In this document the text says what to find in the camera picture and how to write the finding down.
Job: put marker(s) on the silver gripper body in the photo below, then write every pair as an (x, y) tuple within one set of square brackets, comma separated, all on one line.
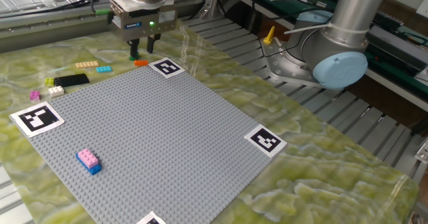
[(150, 21)]

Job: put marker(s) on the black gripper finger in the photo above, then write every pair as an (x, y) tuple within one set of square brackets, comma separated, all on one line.
[(152, 42), (134, 47)]

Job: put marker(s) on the orange Lego brick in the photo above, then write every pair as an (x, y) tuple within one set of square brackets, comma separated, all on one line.
[(141, 63)]

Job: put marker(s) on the cyan Lego plate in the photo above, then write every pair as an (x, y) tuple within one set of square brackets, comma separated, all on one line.
[(104, 69)]

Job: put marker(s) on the tan Lego plate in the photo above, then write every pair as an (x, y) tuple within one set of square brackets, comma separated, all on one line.
[(87, 64)]

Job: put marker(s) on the black Lego plate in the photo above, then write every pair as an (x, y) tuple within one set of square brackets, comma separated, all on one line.
[(71, 80)]

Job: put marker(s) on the white Lego brick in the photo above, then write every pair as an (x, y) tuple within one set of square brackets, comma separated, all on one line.
[(56, 91)]

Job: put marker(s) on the grey Lego baseplate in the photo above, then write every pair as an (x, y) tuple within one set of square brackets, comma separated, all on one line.
[(160, 133)]

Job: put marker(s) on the lime green Lego brick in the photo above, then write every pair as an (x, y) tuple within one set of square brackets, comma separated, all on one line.
[(49, 82)]

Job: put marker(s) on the magenta Lego brick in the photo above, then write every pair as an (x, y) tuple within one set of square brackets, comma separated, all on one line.
[(34, 95)]

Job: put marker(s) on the pink Lego brick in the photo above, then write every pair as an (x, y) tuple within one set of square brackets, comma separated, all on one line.
[(87, 158)]

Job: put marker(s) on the blue Lego brick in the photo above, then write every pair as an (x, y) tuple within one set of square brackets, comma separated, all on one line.
[(94, 170)]

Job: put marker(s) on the black white fiducial marker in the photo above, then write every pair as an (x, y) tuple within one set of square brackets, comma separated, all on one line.
[(151, 220), (36, 118), (166, 67), (265, 140)]

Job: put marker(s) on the yellow plastic tool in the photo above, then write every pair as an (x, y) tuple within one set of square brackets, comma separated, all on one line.
[(269, 36)]

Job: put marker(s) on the green topped bench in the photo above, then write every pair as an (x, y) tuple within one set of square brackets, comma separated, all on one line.
[(267, 8)]

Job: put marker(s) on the metal robot mounting plate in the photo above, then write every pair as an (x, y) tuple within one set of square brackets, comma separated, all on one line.
[(281, 70)]

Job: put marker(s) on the black electronics box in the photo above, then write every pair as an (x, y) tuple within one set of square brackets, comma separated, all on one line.
[(398, 43)]

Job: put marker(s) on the aluminium upright post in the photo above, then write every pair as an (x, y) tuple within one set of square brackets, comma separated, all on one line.
[(212, 0)]

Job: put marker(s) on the metal corner bracket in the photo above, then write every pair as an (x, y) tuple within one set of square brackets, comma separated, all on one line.
[(423, 152)]

